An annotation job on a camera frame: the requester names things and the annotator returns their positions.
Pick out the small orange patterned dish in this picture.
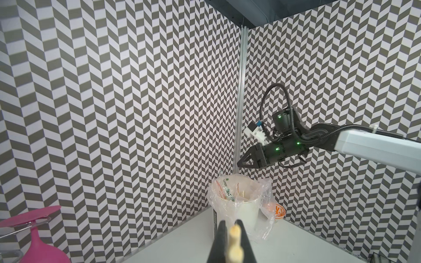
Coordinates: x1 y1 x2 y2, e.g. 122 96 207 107
265 202 286 220

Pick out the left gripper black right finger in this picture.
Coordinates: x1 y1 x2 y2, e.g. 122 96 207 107
235 219 257 263

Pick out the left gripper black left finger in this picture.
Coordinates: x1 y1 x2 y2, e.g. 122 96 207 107
207 220 227 263

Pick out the pink plastic goblet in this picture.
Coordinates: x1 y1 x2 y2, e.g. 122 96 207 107
1 206 71 263

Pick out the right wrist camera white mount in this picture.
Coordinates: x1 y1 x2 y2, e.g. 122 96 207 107
243 121 269 146

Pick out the white bin with plastic bag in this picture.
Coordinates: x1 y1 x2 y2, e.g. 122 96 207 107
207 174 275 242

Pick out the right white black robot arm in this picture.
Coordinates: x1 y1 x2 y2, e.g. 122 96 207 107
237 83 421 174

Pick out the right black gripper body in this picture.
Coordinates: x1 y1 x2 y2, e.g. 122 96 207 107
258 143 286 166

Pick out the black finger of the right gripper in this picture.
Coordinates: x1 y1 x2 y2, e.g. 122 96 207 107
237 145 263 169

